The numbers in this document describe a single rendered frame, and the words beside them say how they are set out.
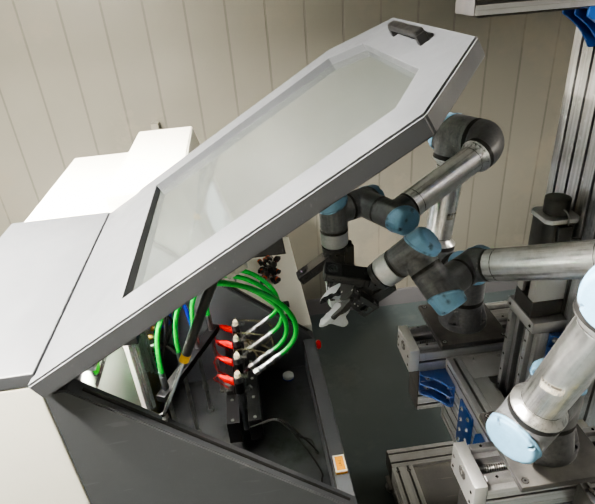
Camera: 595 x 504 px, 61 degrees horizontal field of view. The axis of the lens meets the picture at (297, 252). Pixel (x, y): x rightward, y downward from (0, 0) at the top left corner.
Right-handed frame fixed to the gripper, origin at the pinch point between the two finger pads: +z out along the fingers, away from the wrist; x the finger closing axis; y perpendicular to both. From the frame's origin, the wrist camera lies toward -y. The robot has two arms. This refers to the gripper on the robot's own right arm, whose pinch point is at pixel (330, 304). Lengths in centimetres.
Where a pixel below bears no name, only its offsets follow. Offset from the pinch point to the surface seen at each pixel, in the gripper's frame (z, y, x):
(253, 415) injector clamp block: 23.8, -26.3, -15.1
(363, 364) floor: 122, 35, 104
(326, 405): 26.9, -4.7, -12.8
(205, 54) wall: -52, -32, 163
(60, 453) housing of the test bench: -8, -62, -47
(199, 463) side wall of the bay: 2, -37, -47
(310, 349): 26.9, -5.4, 13.2
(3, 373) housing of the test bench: -28, -66, -46
